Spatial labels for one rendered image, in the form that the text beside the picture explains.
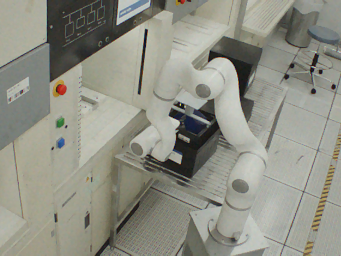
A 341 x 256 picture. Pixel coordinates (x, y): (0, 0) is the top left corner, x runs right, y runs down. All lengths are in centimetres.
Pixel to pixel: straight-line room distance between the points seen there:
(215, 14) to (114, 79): 145
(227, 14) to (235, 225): 209
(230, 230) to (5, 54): 115
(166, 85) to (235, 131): 30
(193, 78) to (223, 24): 213
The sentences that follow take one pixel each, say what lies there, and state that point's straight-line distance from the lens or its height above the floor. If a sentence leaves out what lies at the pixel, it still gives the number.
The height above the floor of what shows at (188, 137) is 96.
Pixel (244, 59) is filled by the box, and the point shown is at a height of 101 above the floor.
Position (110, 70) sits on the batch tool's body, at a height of 103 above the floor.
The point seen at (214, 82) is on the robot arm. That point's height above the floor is 148.
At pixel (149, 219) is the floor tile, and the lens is 296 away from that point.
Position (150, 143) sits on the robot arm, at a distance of 180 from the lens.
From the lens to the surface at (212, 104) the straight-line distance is 252.
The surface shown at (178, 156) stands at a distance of 212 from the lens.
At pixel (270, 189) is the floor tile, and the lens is 339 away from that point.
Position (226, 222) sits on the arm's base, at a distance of 187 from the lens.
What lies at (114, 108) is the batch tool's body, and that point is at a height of 87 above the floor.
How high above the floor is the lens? 221
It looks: 36 degrees down
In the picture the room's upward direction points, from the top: 9 degrees clockwise
